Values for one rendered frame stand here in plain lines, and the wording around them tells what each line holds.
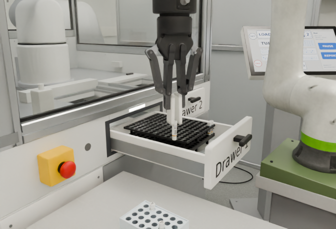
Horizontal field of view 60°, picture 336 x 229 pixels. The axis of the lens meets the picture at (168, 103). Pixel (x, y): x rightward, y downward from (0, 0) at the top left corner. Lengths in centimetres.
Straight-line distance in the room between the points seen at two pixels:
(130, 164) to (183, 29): 54
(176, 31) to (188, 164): 33
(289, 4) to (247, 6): 158
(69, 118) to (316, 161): 69
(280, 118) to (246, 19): 104
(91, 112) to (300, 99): 60
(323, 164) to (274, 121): 82
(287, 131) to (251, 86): 83
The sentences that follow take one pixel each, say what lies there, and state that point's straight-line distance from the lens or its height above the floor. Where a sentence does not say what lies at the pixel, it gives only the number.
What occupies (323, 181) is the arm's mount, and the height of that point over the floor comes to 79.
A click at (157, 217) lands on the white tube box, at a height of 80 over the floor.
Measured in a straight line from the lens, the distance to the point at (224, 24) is 259.
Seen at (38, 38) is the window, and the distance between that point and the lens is 73.
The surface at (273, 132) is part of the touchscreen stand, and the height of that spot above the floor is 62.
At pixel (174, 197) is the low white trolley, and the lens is 80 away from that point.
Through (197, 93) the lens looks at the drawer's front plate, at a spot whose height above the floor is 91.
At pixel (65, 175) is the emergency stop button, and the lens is 72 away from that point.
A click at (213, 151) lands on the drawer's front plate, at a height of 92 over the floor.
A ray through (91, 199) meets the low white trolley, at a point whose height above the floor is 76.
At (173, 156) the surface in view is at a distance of 76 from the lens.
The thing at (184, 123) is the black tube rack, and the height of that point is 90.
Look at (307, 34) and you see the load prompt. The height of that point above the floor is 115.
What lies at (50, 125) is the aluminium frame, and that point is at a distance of 75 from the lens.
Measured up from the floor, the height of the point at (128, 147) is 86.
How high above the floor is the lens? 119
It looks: 15 degrees down
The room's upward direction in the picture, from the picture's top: straight up
